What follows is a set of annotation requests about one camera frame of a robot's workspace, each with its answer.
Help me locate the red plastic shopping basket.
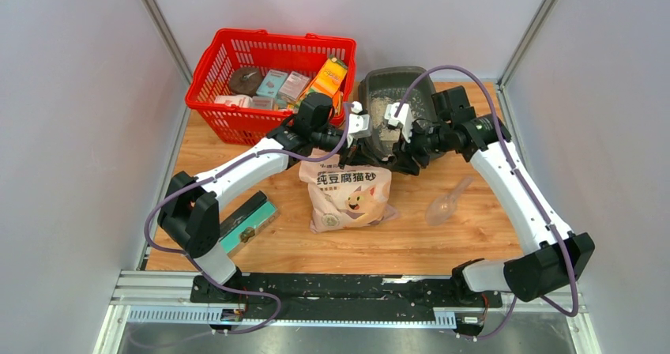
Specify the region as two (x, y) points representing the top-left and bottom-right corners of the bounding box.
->
(185, 28), (356, 145)

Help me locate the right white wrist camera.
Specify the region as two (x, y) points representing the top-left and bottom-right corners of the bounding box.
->
(384, 102), (414, 143)

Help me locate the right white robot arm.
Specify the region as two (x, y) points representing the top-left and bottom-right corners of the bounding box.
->
(384, 86), (595, 306)

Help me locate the dark grey litter box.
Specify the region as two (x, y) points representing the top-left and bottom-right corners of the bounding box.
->
(358, 66), (438, 169)

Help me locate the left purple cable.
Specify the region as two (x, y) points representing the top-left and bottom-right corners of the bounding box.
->
(144, 100), (352, 336)

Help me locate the teal small box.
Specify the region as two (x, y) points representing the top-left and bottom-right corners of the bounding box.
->
(256, 70), (288, 98)

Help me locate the purple cable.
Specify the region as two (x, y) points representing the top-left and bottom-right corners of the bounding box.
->
(144, 100), (352, 336)
(395, 64), (581, 341)

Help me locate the teal and black box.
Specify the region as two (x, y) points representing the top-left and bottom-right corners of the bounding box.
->
(219, 191), (279, 257)

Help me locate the grey pink small box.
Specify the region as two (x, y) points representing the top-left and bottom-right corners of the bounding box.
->
(277, 71), (311, 104)

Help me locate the brown round object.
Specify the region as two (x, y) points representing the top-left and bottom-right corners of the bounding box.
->
(228, 67), (264, 96)

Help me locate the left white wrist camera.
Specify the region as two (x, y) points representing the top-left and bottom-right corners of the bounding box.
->
(347, 101), (372, 145)

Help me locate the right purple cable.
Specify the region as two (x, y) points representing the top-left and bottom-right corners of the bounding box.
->
(395, 64), (581, 341)

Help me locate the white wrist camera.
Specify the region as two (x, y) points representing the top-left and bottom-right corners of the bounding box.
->
(347, 101), (372, 145)
(384, 102), (414, 143)

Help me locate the yellow orange carton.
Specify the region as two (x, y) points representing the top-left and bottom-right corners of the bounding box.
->
(298, 56), (348, 112)

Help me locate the clear plastic scoop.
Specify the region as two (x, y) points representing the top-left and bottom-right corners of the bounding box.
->
(424, 177), (474, 226)

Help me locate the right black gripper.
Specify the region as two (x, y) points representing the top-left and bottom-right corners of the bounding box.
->
(390, 119), (450, 176)

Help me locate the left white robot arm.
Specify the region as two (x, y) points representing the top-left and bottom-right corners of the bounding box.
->
(152, 93), (371, 303)

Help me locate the pink cat litter bag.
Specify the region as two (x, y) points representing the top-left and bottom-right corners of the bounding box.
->
(299, 155), (400, 233)

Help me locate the white pink packet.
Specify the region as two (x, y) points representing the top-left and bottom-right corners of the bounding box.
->
(214, 95), (253, 108)

